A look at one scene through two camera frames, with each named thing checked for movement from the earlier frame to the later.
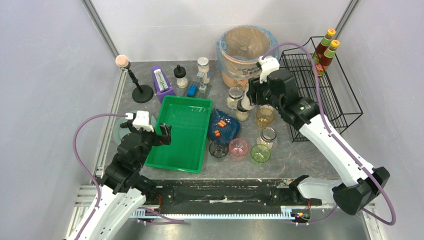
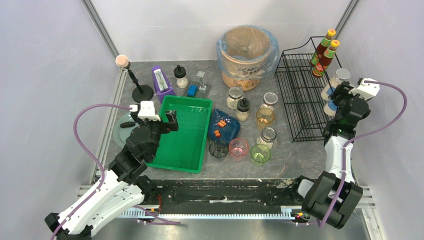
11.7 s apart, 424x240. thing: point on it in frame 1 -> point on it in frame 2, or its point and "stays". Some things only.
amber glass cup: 265,114 stays
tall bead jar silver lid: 203,65 -> 328,111
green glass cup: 260,154 stays
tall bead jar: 246,103 -> 341,75
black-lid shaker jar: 179,73 stays
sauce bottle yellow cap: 323,45 stays
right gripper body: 257,91 -> 342,93
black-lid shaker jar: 242,114 stays
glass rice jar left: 234,94 stays
